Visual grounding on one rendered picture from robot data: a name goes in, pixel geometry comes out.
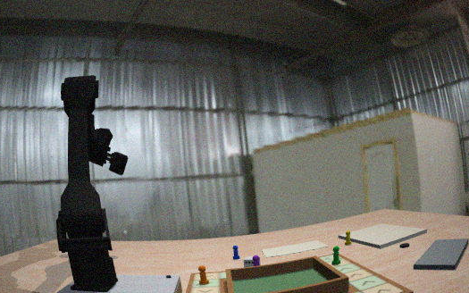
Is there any orange pawn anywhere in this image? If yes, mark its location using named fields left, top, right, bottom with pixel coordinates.
left=198, top=265, right=209, bottom=285

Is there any white die with black pips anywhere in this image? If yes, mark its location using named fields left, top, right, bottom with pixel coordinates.
left=243, top=256, right=261, bottom=268

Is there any yellow pawn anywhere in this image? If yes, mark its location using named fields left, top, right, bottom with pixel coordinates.
left=345, top=230, right=352, bottom=245

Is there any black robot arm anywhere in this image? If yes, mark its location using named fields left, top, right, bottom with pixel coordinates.
left=56, top=75, right=118, bottom=292

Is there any blue pawn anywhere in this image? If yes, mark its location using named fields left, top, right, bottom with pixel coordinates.
left=233, top=246, right=239, bottom=260

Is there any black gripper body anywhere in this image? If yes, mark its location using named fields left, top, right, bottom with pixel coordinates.
left=90, top=145, right=128, bottom=176

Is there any green pawn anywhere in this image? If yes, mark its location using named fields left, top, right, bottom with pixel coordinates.
left=331, top=246, right=341, bottom=265

